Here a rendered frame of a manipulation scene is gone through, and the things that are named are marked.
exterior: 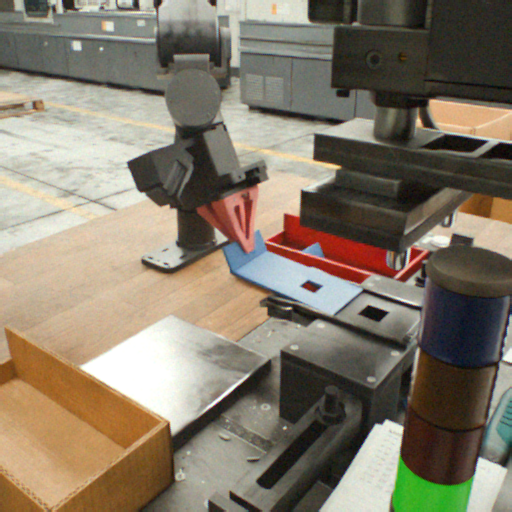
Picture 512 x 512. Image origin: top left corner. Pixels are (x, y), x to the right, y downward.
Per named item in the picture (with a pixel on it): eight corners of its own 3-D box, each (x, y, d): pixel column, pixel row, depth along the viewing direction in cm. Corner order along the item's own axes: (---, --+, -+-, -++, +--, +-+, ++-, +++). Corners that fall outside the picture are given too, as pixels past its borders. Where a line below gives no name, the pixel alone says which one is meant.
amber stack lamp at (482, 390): (425, 368, 30) (434, 314, 28) (499, 397, 28) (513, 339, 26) (394, 407, 27) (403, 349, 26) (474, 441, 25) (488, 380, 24)
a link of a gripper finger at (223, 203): (245, 259, 65) (216, 182, 64) (204, 267, 70) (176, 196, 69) (279, 239, 70) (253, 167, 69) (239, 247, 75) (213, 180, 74)
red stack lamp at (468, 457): (417, 420, 31) (425, 371, 30) (487, 450, 29) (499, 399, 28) (387, 461, 29) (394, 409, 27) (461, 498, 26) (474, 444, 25)
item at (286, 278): (255, 249, 73) (257, 228, 72) (362, 291, 65) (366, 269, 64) (220, 269, 68) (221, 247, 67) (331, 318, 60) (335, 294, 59)
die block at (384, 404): (367, 332, 73) (373, 280, 70) (443, 360, 67) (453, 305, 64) (278, 417, 59) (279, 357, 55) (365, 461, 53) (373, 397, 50)
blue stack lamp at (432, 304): (435, 311, 28) (444, 250, 27) (514, 337, 26) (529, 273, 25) (403, 346, 26) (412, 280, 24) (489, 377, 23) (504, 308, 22)
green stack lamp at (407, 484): (409, 467, 33) (416, 422, 31) (475, 499, 31) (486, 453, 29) (380, 510, 30) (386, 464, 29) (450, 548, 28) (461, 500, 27)
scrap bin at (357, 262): (284, 244, 98) (284, 211, 95) (423, 286, 84) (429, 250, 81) (240, 269, 89) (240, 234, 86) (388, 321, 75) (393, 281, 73)
